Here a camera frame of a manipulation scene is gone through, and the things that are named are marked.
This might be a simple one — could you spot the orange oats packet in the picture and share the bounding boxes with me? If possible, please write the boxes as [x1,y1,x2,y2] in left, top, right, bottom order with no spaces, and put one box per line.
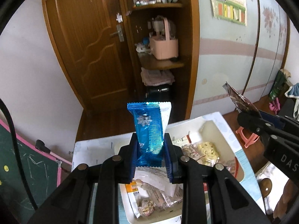
[125,181,141,218]

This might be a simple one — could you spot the clear bag yellow puffed snack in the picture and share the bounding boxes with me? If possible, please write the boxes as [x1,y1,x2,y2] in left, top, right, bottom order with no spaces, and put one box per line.
[196,142,219,167]

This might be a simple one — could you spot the folded pink cloth on shelf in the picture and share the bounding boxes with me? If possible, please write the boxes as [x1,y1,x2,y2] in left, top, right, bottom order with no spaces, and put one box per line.
[140,67,175,86]

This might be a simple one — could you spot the dark brown snack packet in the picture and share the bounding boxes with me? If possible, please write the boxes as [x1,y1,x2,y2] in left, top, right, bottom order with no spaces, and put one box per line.
[223,82,261,118]

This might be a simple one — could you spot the white plastic storage bin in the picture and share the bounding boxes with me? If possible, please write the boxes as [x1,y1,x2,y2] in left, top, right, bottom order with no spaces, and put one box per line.
[113,111,246,224]

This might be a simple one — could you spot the green chalkboard pink frame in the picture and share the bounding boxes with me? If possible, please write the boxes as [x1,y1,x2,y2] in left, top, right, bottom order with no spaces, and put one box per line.
[1,120,71,223]

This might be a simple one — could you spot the sliding wardrobe floral doors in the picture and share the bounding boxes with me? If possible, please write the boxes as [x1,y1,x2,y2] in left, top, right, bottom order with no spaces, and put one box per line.
[191,0,288,118]

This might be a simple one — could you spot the blue snowflake snack packet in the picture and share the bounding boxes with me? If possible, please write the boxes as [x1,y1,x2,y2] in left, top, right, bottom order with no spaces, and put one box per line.
[127,102,172,167]

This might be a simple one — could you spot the pink plastic stool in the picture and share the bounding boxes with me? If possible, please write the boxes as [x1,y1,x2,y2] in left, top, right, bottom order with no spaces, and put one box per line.
[235,126,261,149]

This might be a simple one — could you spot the brown bread cookies package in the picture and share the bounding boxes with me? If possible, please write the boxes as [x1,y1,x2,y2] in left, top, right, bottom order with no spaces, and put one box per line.
[138,183,183,210]

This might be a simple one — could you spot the wall calendar poster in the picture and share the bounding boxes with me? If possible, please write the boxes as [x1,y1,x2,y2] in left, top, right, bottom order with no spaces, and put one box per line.
[211,0,247,26]

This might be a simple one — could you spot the brown wooden door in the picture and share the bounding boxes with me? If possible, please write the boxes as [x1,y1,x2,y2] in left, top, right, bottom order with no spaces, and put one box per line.
[43,0,135,112]

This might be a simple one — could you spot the pile of toys and clothes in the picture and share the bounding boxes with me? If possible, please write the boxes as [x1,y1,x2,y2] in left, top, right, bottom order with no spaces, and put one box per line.
[269,69,298,121]

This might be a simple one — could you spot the clear white printed snack bag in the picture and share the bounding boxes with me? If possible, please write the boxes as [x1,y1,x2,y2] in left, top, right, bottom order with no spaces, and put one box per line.
[134,167,176,197]

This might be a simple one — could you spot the round wooden bedpost knob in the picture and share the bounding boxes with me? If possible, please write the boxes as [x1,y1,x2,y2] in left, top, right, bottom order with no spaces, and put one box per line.
[258,178,272,198]

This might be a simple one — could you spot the pink handled basket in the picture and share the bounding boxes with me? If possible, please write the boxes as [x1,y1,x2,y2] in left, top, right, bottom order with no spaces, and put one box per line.
[149,16,178,60]

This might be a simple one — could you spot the wooden corner shelf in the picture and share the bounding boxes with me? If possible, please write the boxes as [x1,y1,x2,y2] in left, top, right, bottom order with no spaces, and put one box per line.
[120,0,200,123]

